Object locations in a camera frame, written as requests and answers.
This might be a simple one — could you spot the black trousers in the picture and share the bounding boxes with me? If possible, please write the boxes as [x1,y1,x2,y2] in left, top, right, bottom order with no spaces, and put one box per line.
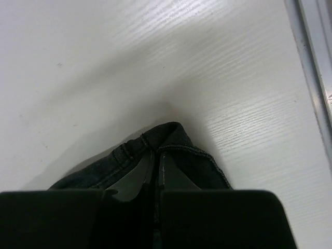
[52,122,231,248]

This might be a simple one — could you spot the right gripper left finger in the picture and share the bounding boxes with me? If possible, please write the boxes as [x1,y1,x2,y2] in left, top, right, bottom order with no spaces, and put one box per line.
[1,153,153,248]

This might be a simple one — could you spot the aluminium table rail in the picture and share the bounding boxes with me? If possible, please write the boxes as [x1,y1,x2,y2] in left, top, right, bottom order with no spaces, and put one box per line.
[285,1,331,161]

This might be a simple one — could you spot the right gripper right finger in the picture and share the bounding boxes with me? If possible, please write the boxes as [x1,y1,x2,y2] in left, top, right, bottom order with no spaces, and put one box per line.
[158,153,296,248]

